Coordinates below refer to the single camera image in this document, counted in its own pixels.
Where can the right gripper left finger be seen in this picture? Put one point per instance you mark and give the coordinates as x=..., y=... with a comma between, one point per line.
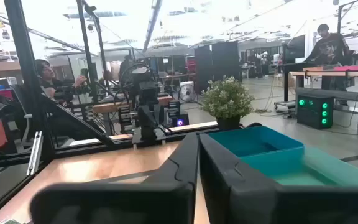
x=120, y=202

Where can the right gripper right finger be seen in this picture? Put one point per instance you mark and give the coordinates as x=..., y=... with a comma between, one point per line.
x=259, y=205

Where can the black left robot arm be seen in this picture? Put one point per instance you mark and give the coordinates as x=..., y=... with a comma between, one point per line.
x=146, y=73

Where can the white floor fan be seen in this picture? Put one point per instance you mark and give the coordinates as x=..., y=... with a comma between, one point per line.
x=187, y=92

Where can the black box with purple light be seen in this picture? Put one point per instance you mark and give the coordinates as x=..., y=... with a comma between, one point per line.
x=180, y=121

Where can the blue plastic bin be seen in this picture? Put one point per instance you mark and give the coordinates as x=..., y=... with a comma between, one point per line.
x=253, y=140

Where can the black tripod stand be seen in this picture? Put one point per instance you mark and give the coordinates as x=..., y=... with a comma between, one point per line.
x=87, y=56

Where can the teal plastic bin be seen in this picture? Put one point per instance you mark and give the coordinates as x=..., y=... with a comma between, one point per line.
x=322, y=168

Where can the black partition panel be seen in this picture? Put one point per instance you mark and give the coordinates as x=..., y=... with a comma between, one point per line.
x=217, y=65

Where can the bushy green potted plant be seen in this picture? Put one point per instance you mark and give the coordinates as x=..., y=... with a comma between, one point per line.
x=227, y=98

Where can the black clamp knob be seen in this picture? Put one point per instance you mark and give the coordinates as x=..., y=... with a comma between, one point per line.
x=253, y=125

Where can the person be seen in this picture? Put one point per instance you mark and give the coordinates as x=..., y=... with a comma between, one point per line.
x=50, y=82
x=329, y=46

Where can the black computer with green lights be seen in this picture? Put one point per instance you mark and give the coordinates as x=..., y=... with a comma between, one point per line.
x=314, y=113

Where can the wooden top workbench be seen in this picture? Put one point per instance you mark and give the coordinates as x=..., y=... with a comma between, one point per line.
x=337, y=74

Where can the pink tray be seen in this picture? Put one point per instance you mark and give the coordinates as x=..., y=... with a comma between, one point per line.
x=348, y=68

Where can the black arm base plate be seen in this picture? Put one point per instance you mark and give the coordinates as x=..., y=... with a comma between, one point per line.
x=149, y=138

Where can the silver metal bracket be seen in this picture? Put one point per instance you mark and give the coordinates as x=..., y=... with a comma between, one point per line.
x=35, y=152

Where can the black frame post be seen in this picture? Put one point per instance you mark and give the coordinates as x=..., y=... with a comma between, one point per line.
x=26, y=77

